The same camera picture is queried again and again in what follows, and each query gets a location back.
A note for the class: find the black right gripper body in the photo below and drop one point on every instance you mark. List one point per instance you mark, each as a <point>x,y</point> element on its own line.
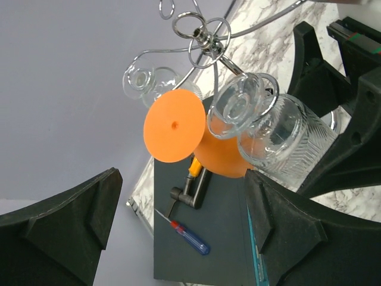
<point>359,46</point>

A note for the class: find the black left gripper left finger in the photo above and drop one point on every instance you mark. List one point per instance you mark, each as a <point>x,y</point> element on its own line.
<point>59,240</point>

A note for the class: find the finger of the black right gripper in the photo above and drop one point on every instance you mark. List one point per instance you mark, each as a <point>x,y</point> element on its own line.
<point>353,160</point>
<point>314,81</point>

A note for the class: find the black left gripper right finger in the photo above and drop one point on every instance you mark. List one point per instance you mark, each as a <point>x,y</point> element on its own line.
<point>306,243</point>

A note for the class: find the chrome wine glass rack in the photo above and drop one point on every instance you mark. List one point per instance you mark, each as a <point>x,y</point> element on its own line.
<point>213,46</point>

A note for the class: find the orange plastic goblet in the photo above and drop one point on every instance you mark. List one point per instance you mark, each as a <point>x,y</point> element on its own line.
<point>175,127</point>

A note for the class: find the clear patterned wine glass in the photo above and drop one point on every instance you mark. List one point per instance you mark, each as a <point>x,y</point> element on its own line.
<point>142,80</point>

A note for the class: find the grey metal faucet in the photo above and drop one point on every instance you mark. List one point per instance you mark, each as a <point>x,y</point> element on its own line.
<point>193,193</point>

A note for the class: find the yellow black crimping tool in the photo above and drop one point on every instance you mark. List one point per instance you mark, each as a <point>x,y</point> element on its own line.
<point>195,167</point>

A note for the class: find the dark blue network switch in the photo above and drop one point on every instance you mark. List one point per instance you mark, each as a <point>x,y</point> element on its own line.
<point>222,222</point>

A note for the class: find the blue handled screwdriver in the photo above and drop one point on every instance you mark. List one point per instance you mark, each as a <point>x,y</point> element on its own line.
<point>191,238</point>

